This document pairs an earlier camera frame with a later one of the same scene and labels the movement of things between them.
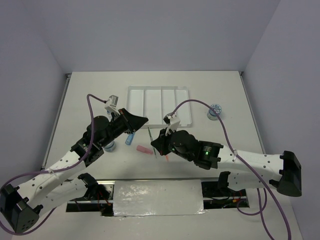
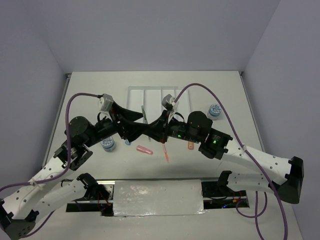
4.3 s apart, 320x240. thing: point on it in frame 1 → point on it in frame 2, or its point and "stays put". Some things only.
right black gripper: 160,143 → 159,128
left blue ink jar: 110,147 stays put
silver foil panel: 171,197 stays put
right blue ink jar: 211,115 stays put
